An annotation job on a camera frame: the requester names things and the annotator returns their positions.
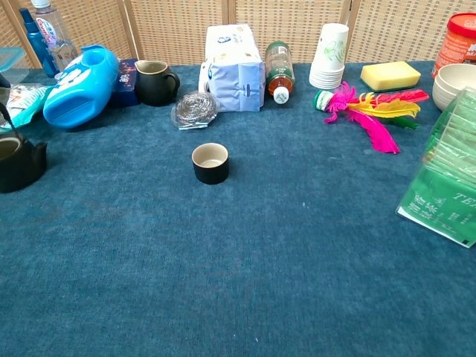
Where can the black cast iron teapot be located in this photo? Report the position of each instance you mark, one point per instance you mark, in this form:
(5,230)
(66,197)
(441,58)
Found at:
(20,163)

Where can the black ceramic pitcher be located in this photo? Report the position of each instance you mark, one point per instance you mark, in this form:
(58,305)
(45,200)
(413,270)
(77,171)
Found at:
(152,83)

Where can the clear water bottle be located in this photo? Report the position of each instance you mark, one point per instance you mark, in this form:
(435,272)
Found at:
(57,37)

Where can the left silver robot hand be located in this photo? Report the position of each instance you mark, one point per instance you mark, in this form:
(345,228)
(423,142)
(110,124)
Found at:
(3,81)

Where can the pink yellow feather shuttlecock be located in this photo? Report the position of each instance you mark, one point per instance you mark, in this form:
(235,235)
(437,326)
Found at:
(368,111)

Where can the blue detergent bottle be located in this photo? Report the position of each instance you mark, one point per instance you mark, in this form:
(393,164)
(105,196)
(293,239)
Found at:
(82,93)

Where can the dark blue spray bottle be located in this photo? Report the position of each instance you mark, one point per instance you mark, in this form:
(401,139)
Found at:
(37,41)

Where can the dark blue table cloth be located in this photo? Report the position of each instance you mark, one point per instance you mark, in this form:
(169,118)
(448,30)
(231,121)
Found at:
(238,260)

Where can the stack of paper cups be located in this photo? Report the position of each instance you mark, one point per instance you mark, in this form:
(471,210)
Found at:
(329,56)

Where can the small black ceramic cup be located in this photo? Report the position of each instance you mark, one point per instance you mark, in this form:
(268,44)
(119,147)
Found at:
(210,165)

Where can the woven rattan folding screen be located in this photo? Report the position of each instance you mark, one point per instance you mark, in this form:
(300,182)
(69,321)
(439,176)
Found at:
(178,29)

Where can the packaged steel wool scrubber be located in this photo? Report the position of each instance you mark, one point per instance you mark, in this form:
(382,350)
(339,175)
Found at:
(195,109)

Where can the yellow sponge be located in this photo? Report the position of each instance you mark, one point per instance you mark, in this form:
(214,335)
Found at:
(390,74)

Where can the green tea packets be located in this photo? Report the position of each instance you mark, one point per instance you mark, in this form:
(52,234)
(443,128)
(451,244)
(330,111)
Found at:
(451,186)

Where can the white tissue pack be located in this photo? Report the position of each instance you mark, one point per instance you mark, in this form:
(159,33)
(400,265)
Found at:
(234,70)

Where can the orange cylindrical canister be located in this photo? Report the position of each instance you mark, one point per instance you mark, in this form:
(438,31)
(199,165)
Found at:
(455,44)

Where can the brown tea drink bottle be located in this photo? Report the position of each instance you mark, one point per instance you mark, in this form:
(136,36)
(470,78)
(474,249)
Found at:
(279,68)

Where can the clear plastic food container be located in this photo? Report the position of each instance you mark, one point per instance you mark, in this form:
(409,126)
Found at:
(11,63)

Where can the teal snack bag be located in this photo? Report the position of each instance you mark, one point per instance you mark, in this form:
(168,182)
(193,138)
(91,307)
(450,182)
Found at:
(22,102)

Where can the stack of beige bowls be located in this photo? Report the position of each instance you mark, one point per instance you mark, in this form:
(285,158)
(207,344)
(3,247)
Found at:
(451,83)

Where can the dark blue carton box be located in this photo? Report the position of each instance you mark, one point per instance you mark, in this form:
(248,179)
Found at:
(125,83)

